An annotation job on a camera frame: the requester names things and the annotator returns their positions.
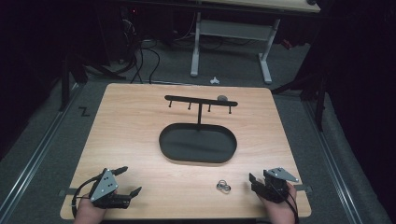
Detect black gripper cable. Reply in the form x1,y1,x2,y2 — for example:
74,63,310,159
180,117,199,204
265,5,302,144
270,181,301,224
70,175,105,219

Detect black hook rack with tray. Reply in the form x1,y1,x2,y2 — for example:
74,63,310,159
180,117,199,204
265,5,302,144
158,94,239,164

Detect person's right hand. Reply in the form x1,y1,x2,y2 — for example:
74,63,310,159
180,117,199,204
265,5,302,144
257,181,299,224

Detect black metal stand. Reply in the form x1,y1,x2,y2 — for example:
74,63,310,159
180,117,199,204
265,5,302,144
271,60,329,133

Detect black floor cables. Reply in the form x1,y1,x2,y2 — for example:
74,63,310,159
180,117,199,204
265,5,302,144
122,12,162,85

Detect grey metal floor rail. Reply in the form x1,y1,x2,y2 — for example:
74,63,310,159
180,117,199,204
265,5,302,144
0,83,82,222
302,99,364,224

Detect silver metal key rings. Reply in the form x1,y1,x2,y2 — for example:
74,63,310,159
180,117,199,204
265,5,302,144
216,179,233,194

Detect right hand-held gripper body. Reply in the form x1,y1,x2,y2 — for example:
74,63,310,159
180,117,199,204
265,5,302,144
262,167,300,204

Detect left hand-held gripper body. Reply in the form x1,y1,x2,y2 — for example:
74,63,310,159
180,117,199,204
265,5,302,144
89,168,133,210

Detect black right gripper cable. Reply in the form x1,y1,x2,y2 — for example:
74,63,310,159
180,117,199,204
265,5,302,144
270,181,301,224

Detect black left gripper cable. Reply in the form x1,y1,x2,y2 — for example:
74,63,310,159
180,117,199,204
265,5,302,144
70,175,105,219

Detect grey metal frame desk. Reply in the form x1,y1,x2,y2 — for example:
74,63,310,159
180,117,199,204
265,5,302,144
189,0,321,85

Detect person's left hand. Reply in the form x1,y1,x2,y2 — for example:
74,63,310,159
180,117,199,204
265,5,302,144
73,189,109,224

